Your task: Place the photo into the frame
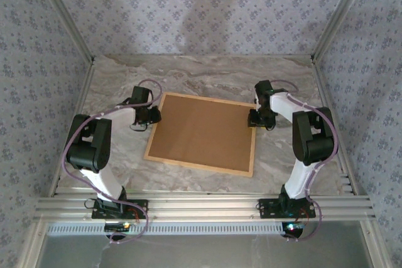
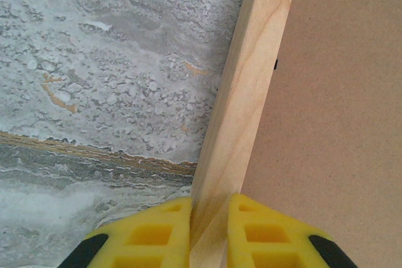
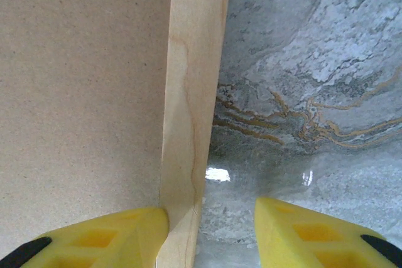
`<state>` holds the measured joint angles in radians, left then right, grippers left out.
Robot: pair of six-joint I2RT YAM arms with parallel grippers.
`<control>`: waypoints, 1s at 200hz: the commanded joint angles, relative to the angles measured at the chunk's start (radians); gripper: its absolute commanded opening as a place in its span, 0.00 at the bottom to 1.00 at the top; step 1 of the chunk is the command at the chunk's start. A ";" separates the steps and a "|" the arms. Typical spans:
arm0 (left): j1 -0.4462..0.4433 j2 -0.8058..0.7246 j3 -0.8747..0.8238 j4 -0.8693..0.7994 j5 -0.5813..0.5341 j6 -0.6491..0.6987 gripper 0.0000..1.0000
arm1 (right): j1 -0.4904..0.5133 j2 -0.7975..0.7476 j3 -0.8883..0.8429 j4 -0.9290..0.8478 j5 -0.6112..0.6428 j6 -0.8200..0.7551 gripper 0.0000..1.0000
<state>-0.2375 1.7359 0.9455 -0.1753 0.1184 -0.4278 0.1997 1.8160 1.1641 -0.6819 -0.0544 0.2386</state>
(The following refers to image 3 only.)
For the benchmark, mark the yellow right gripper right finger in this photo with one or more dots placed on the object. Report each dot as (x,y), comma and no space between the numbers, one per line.
(314,239)

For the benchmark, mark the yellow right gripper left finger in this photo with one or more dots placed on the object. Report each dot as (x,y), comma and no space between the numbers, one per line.
(94,243)

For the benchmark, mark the brown backing board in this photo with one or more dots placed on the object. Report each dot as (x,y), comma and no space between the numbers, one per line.
(78,92)

